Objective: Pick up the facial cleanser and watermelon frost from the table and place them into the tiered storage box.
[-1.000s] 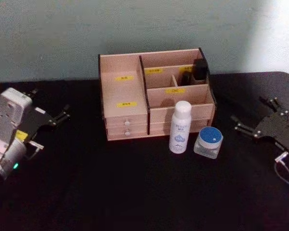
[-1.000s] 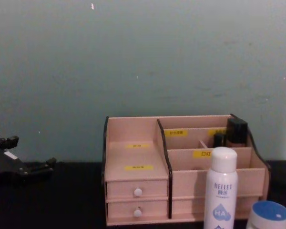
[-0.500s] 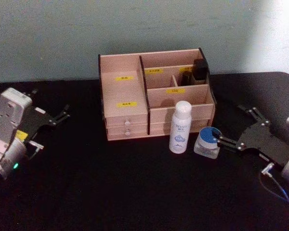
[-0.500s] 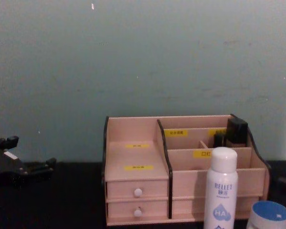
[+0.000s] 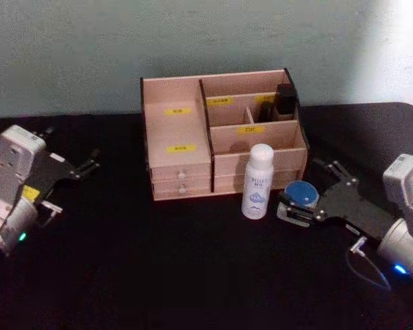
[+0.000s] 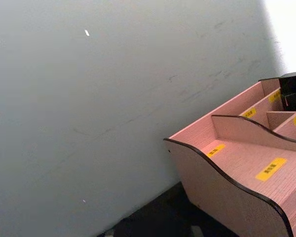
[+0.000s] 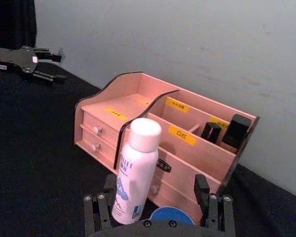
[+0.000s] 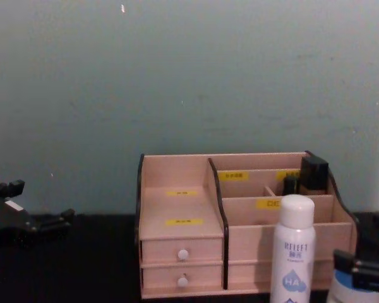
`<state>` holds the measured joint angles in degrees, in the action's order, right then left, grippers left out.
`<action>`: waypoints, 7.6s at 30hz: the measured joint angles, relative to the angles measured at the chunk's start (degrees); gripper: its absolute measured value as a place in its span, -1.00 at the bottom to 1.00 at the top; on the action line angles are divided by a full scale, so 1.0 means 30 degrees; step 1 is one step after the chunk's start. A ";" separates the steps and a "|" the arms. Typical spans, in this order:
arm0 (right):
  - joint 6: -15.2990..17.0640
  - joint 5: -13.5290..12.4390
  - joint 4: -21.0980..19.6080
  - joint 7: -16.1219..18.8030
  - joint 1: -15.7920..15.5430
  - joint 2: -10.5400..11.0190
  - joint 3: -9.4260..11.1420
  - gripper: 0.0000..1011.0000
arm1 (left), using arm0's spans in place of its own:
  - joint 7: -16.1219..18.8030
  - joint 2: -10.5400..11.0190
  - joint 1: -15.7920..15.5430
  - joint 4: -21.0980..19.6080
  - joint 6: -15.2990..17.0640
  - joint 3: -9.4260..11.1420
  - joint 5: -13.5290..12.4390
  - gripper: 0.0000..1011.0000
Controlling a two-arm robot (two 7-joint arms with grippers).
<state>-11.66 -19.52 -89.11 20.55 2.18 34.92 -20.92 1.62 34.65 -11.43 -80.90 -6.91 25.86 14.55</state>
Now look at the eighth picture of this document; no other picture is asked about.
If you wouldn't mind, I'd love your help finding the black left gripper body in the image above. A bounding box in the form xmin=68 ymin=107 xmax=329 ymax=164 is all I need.
xmin=0 ymin=196 xmax=36 ymax=251

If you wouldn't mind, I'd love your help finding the white jar blue label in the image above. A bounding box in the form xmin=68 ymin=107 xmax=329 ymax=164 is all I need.
xmin=328 ymin=267 xmax=379 ymax=303

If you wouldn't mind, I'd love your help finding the black table cloth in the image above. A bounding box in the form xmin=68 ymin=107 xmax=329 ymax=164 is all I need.
xmin=0 ymin=211 xmax=379 ymax=303

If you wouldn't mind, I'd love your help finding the white spray bottle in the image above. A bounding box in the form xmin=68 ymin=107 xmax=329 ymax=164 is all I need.
xmin=268 ymin=194 xmax=316 ymax=303

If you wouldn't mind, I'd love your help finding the wooden drawer white knob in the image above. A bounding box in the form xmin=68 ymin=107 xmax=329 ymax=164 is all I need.
xmin=140 ymin=262 xmax=224 ymax=290
xmin=140 ymin=237 xmax=224 ymax=264

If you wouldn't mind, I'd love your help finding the black rectangular cosmetic box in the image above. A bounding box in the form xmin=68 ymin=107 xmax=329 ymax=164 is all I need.
xmin=300 ymin=156 xmax=330 ymax=194

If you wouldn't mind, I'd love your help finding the small black lipstick tube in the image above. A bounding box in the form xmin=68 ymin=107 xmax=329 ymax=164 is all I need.
xmin=282 ymin=175 xmax=299 ymax=197

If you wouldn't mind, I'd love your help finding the wooden desk organizer black trim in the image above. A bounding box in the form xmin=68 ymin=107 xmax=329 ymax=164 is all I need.
xmin=134 ymin=150 xmax=359 ymax=299

